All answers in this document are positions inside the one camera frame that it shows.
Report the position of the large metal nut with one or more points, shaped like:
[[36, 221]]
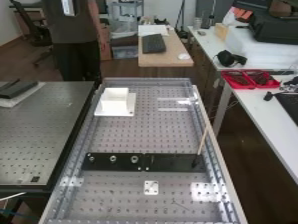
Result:
[[133, 159]]

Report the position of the medium metal nut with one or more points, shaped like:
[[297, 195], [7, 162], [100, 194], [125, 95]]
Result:
[[113, 159]]

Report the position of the small metal nut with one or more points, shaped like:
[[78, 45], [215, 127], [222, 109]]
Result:
[[92, 158]]

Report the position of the small white box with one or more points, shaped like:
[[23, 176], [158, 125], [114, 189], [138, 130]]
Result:
[[116, 100]]

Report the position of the clear box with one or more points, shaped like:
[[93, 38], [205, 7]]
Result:
[[88, 133]]

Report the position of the thin stick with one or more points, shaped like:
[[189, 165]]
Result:
[[202, 143]]

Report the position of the black plate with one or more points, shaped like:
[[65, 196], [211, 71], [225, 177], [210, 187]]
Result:
[[173, 164]]

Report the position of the wooden desk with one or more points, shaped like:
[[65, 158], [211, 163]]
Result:
[[170, 58]]

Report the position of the white mouse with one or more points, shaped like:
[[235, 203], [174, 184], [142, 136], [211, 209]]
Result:
[[183, 56]]

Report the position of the black keyboard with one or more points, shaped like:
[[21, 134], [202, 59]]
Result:
[[153, 43]]

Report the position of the red tray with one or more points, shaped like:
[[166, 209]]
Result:
[[237, 80], [263, 78]]

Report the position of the black headphones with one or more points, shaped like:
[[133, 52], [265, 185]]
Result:
[[226, 57]]

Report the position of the white paper stack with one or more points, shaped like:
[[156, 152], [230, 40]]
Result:
[[153, 30]]

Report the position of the white desk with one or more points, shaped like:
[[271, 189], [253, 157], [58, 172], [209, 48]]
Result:
[[266, 120], [261, 53]]

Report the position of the person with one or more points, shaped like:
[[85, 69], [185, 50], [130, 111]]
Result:
[[73, 33]]

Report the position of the black foam block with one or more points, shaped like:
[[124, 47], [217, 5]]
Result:
[[15, 89]]

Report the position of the black office chair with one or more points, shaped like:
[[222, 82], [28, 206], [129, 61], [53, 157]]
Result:
[[34, 30]]

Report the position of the black case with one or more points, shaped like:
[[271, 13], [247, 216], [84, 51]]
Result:
[[274, 28]]

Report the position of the small white metal bracket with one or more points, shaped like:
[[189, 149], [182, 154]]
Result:
[[150, 187]]

